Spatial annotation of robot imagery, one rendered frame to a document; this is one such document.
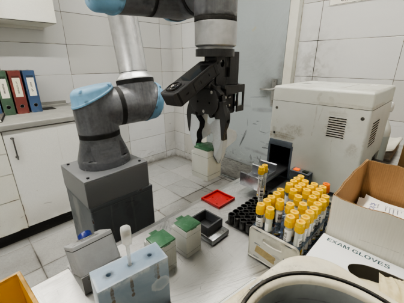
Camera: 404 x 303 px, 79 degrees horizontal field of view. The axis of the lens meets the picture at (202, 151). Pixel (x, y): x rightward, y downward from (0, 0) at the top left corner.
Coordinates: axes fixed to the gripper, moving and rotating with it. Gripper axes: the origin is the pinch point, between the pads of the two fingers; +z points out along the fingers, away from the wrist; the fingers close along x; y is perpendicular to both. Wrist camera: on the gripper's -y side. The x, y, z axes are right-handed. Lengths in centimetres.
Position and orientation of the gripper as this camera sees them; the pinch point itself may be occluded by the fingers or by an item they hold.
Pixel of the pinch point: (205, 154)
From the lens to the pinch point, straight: 49.9
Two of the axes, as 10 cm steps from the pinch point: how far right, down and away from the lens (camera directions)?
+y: 7.0, -2.5, 6.7
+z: 0.0, 9.4, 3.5
